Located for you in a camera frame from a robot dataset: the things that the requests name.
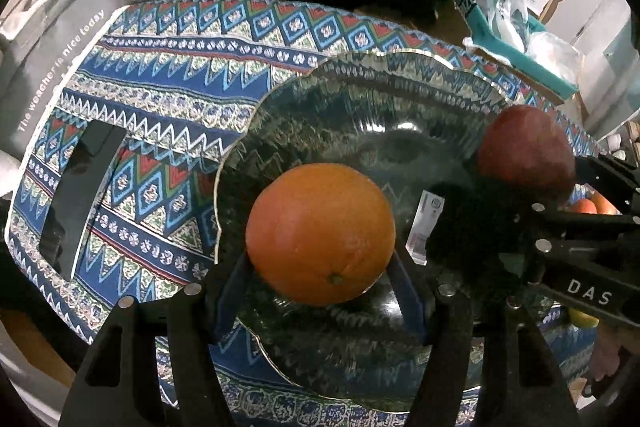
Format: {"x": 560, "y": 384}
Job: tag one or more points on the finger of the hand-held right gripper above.
{"x": 480, "y": 232}
{"x": 610, "y": 174}

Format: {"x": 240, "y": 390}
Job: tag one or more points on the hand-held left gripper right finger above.
{"x": 411, "y": 297}

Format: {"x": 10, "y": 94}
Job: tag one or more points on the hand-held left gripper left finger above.
{"x": 231, "y": 292}

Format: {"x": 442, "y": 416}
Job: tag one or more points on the small orange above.
{"x": 606, "y": 206}
{"x": 582, "y": 207}

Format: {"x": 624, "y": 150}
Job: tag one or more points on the dark red speckled apple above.
{"x": 525, "y": 152}

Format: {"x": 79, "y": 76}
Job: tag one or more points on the large orange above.
{"x": 320, "y": 232}

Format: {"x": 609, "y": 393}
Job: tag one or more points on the dark glass plate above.
{"x": 360, "y": 122}

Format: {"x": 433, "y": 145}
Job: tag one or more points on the person's right hand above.
{"x": 607, "y": 352}

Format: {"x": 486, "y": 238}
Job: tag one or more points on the white paper label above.
{"x": 425, "y": 227}

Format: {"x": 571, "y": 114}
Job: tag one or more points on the clear plastic bag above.
{"x": 552, "y": 54}

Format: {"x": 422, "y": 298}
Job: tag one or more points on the teal box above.
{"x": 515, "y": 57}

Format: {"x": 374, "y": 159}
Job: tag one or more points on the black smartphone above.
{"x": 80, "y": 197}

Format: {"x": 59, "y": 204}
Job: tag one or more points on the blue patterned tablecloth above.
{"x": 175, "y": 72}

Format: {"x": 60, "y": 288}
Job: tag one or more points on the grey printed fabric bag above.
{"x": 55, "y": 47}

